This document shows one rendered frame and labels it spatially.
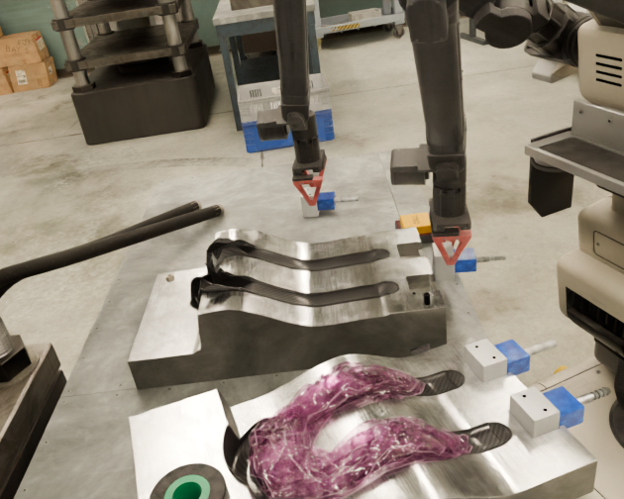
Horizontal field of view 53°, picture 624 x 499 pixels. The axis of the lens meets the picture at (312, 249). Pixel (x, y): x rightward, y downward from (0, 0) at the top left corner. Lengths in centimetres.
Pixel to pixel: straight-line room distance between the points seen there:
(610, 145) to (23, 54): 683
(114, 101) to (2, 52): 277
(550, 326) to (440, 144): 153
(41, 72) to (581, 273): 674
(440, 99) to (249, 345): 46
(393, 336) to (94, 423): 48
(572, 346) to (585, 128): 130
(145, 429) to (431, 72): 57
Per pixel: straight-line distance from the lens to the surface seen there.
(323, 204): 144
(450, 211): 110
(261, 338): 97
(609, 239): 120
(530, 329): 238
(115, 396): 107
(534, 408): 82
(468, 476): 75
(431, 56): 79
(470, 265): 117
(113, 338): 120
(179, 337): 104
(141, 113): 494
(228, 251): 107
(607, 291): 120
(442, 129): 93
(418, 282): 104
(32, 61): 747
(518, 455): 80
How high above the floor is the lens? 145
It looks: 30 degrees down
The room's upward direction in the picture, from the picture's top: 9 degrees counter-clockwise
